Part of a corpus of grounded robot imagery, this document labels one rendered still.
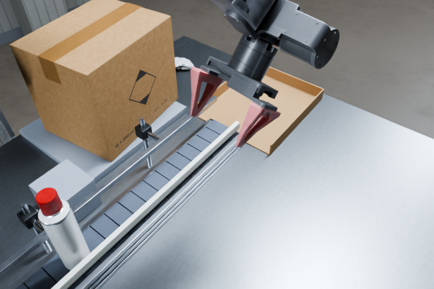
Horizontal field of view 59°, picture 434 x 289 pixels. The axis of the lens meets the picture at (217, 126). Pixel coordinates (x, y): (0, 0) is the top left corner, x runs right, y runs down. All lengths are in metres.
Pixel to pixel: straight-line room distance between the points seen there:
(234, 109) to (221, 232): 0.42
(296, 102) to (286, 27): 0.69
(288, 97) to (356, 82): 1.63
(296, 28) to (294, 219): 0.51
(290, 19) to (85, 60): 0.50
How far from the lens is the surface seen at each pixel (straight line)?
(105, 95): 0.90
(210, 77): 0.61
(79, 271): 0.79
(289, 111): 1.16
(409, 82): 2.96
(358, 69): 2.96
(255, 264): 0.85
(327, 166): 1.04
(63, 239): 0.73
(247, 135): 0.58
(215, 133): 1.01
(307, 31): 0.52
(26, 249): 0.78
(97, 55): 0.89
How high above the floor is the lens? 1.58
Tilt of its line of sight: 43 degrees down
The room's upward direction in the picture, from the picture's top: straight up
